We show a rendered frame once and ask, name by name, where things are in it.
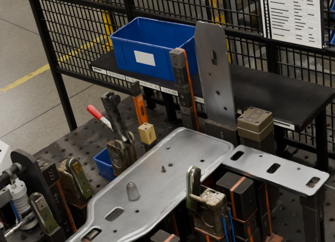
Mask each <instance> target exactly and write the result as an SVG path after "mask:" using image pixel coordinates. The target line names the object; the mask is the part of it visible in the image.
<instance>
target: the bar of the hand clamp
mask: <svg viewBox="0 0 335 242"><path fill-rule="evenodd" d="M100 98H101V101H102V103H103V106H104V109H105V111H106V114H107V116H108V119H109V122H110V124H111V127H112V129H113V132H114V135H115V137H116V139H118V140H120V141H121V142H122V143H123V146H124V149H125V148H126V146H125V143H124V141H123V138H122V136H121V133H123V135H124V136H125V137H127V138H128V140H127V142H126V143H129V144H132V143H133V142H132V140H131V137H130V134H129V131H128V129H127V126H126V123H125V121H124V118H123V115H122V113H121V110H120V107H119V103H120V101H121V98H120V96H119V95H115V94H114V92H112V91H108V92H106V93H105V94H103V95H102V96H101V97H100Z"/></svg>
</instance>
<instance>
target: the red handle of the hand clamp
mask: <svg viewBox="0 0 335 242"><path fill-rule="evenodd" d="M87 111H88V112H89V113H90V114H91V115H92V116H93V117H95V118H96V119H97V120H98V121H100V122H101V123H102V124H103V125H104V126H105V127H106V128H107V129H108V130H109V131H110V132H111V133H112V134H113V135H114V132H113V129H112V127H111V124H110V122H109V121H108V120H107V119H106V118H105V117H104V116H103V115H102V114H101V113H100V112H99V111H98V110H97V109H96V108H95V107H94V106H93V105H89V106H88V107H87ZM121 136H122V138H123V141H124V143H126V142H127V140H128V138H127V137H125V136H124V135H123V134H122V133H121Z"/></svg>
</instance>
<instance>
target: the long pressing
mask: <svg viewBox="0 0 335 242"><path fill-rule="evenodd" d="M168 147H169V149H167V148H168ZM234 149H235V147H234V145H233V144H232V143H230V142H228V141H225V140H222V139H219V138H216V137H213V136H210V135H207V134H204V133H201V132H198V131H195V130H192V129H188V128H185V127H178V128H176V129H174V130H173V131H172V132H171V133H169V134H168V135H167V136H166V137H165V138H163V139H162V140H161V141H160V142H159V143H157V144H156V145H155V146H154V147H153V148H151V149H150V150H149V151H148V152H147V153H145V154H144V155H143V156H142V157H140V158H139V159H138V160H137V161H136V162H134V163H133V164H132V165H131V166H130V167H128V168H127V169H126V170H125V171H124V172H122V173H121V174H120V175H119V176H118V177H116V178H115V179H114V180H113V181H112V182H110V183H109V184H108V185H107V186H105V187H104V188H103V189H102V190H101V191H99V192H98V193H97V194H96V195H95V196H93V197H92V198H91V199H90V200H89V202H88V204H87V220H86V222H85V224H84V225H83V226H82V227H81V228H80V229H79V230H78V231H76V232H75V233H74V234H73V235H72V236H71V237H69V238H68V239H67V240H66V241H65V242H83V241H82V238H83V237H84V236H86V235H87V234H88V233H89V232H90V231H91V230H92V229H94V228H98V229H100V230H101V232H100V233H99V234H98V235H97V236H96V237H95V238H94V239H93V240H91V241H90V242H134V241H136V240H138V239H140V238H142V237H144V236H146V235H147V234H149V233H150V232H151V231H152V230H153V229H154V228H155V227H156V226H157V225H158V224H160V223H161V222H162V221H163V220H164V219H165V218H166V217H167V216H168V215H169V214H170V213H171V212H172V211H173V210H174V209H175V208H176V207H177V206H179V205H180V204H181V203H182V202H183V201H184V200H185V199H186V172H187V171H188V169H189V168H190V167H191V166H192V165H195V166H196V167H198V168H200V169H201V179H200V181H201V184H202V183H203V182H204V181H205V180H206V179H207V178H208V177H209V176H210V175H211V174H212V173H213V172H214V171H216V170H217V169H218V168H219V167H220V166H221V165H222V163H221V162H222V160H223V159H224V158H225V157H226V156H227V155H229V154H230V153H231V152H232V151H233V150H234ZM201 160H204V161H203V162H201ZM169 163H171V164H172V166H169ZM162 166H164V167H165V170H166V172H162ZM130 182H133V183H135V184H136V186H137V188H138V191H139V195H140V198H139V199H138V200H136V201H130V200H129V199H128V195H127V191H126V186H127V184H128V183H130ZM115 209H121V210H123V211H124V212H123V213H122V214H121V215H120V216H119V217H117V218H116V219H115V220H114V221H112V222H111V221H108V220H106V217H107V216H109V215H110V214H111V213H112V212H113V211H114V210H115ZM136 211H139V212H137V213H136ZM114 230H117V232H115V233H114V232H113V231H114Z"/></svg>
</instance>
